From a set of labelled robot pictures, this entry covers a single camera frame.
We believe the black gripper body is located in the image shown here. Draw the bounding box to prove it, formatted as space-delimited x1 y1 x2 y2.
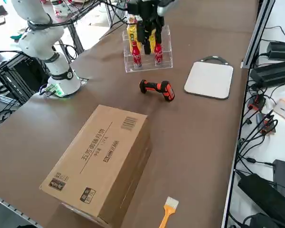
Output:
139 0 162 24

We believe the orange black barcode scanner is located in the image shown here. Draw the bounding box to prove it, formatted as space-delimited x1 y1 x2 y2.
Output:
139 79 176 102

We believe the brown cardboard box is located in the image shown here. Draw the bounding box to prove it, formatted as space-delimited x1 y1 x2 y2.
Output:
39 104 153 226

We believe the yellow juice bottle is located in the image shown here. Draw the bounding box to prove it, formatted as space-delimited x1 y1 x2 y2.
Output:
126 23 140 48
148 26 159 48

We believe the clear acrylic stepped shelf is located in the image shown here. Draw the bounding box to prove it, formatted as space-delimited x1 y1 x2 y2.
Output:
122 25 174 73

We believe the red cola bottle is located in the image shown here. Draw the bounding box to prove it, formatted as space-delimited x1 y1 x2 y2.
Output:
132 40 143 70
154 42 164 67

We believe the white bottle with pink cap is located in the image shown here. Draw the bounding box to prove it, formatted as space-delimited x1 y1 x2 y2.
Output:
127 13 138 26

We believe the white flat weighing scale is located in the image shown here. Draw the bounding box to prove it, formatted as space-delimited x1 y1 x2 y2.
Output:
184 56 234 100

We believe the white device with red part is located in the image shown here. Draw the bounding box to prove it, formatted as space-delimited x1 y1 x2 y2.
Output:
51 0 67 18

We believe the red black connector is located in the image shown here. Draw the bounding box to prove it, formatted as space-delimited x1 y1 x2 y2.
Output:
248 94 266 111
260 113 279 135

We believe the black metal rack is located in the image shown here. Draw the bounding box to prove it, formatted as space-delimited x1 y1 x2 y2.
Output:
0 51 50 106

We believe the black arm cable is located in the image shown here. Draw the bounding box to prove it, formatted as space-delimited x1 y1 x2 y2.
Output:
26 0 133 27

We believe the aluminium frame rail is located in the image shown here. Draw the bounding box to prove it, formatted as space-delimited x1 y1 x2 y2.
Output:
241 0 276 69

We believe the yellow handled pastry brush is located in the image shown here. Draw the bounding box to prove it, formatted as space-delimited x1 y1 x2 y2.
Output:
158 196 180 228

